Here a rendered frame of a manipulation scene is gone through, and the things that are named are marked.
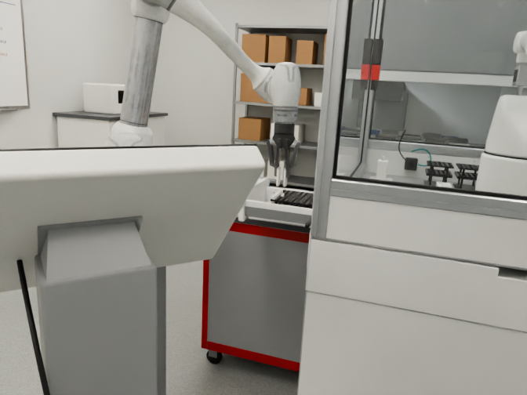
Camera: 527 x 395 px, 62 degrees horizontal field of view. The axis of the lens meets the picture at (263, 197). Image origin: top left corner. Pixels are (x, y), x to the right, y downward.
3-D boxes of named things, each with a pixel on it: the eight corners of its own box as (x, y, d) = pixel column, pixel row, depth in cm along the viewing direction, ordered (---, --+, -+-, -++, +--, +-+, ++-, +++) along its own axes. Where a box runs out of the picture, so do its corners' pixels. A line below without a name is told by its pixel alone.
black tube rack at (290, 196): (269, 216, 160) (270, 199, 159) (281, 204, 176) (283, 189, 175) (330, 225, 154) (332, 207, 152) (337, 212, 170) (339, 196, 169)
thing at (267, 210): (244, 216, 159) (245, 200, 157) (266, 201, 183) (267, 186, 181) (357, 233, 147) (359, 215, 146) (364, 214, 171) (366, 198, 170)
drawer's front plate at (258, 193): (238, 221, 158) (239, 191, 155) (263, 203, 185) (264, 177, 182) (242, 222, 158) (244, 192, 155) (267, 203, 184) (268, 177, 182)
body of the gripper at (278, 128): (270, 122, 160) (269, 148, 162) (292, 124, 157) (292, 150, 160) (276, 121, 167) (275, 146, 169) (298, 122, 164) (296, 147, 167)
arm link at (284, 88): (304, 107, 157) (292, 106, 170) (307, 62, 154) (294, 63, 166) (274, 106, 154) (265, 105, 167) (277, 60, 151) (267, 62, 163)
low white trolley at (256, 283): (198, 365, 208) (201, 210, 190) (243, 306, 266) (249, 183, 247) (319, 396, 192) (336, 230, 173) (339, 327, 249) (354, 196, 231)
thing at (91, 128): (56, 194, 490) (49, 81, 460) (120, 176, 596) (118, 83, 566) (112, 203, 469) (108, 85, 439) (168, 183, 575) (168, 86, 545)
